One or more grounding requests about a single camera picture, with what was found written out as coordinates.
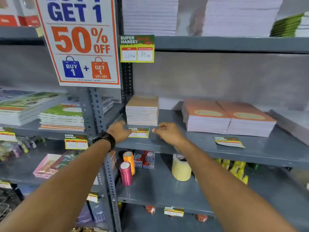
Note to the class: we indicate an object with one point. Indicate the person's right hand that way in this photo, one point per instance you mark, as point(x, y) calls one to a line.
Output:
point(171, 135)

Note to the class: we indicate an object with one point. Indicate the person's left hand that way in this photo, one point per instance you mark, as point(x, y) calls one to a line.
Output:
point(118, 132)

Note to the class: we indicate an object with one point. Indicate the person's right fingers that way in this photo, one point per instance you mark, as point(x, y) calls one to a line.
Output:
point(159, 130)

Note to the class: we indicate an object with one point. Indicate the person's left fingers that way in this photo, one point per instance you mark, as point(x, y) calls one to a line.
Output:
point(125, 131)

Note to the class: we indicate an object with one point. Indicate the yellow green price label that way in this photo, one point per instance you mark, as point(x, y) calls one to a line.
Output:
point(76, 142)
point(5, 185)
point(229, 142)
point(7, 135)
point(137, 48)
point(173, 211)
point(92, 197)
point(140, 133)

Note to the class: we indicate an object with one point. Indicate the person's right forearm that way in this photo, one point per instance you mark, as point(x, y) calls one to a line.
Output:
point(231, 195)

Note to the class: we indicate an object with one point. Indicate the person's left forearm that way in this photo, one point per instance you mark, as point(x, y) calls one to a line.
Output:
point(58, 188)

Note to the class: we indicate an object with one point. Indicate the black wristwatch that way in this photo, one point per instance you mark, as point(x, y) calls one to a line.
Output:
point(106, 138)

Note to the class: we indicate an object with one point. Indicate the stack of brown notebooks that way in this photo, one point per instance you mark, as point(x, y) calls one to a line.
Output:
point(142, 111)

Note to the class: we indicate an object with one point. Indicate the orange ribbon roll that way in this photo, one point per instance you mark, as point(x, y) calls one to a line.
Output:
point(129, 160)

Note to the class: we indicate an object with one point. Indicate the red blue small box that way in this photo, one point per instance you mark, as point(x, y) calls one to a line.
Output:
point(149, 160)
point(138, 159)

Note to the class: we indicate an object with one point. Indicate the stack of striped edge books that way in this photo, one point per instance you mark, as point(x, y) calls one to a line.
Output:
point(108, 105)

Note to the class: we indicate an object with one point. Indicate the pink ribbon roll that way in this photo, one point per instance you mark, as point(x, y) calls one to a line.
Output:
point(126, 173)

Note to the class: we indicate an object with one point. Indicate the cream masking tape roll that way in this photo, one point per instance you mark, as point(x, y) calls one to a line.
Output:
point(181, 169)

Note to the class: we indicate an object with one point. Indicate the stack of orange notebooks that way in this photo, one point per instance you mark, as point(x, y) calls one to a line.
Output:
point(251, 123)
point(205, 119)

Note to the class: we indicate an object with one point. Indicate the grey metal shelf rack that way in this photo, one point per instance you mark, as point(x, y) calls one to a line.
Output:
point(217, 149)
point(21, 132)

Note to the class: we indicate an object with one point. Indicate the stack of green cover books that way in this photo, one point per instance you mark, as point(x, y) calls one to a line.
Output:
point(62, 117)

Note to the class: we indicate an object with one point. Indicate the dark red flat box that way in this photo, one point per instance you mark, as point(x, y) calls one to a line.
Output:
point(64, 159)

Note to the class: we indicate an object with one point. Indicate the small red jar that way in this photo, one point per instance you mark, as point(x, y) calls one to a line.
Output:
point(150, 209)
point(201, 217)

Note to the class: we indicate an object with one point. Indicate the group of yellow bottles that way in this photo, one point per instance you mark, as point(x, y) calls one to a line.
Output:
point(237, 170)

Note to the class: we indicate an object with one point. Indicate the pink flat box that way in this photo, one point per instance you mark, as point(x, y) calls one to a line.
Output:
point(44, 166)

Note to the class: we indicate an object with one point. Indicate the purple packet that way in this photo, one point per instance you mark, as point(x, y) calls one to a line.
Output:
point(91, 213)

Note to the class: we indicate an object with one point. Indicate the white orange promotion poster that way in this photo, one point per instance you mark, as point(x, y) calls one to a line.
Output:
point(82, 41)

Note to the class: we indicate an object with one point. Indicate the stack of pale green books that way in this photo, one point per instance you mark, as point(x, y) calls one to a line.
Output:
point(24, 108)

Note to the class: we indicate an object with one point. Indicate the group of small colourful toys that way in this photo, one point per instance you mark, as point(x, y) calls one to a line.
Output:
point(17, 148)

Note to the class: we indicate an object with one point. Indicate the grey flat book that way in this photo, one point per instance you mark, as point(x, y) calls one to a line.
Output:
point(291, 125)

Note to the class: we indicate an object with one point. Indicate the tall stack of white notebooks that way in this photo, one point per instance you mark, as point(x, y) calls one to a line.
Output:
point(241, 16)

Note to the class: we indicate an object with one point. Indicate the red white packets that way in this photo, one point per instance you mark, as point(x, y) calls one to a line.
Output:
point(19, 16)

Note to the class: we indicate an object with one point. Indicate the stack of green edged books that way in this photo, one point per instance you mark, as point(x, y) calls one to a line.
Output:
point(288, 26)

